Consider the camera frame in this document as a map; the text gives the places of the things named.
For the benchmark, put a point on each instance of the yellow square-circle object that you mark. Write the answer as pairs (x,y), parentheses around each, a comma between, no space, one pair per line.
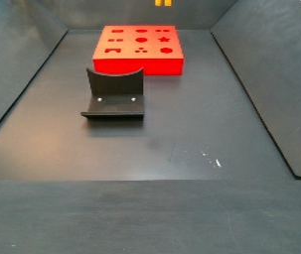
(166,3)

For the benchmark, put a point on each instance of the black curved holder stand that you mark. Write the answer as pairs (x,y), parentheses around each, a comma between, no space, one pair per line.
(116,95)

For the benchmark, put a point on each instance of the red shape-sorter block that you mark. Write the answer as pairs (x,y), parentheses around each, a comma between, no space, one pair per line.
(128,47)

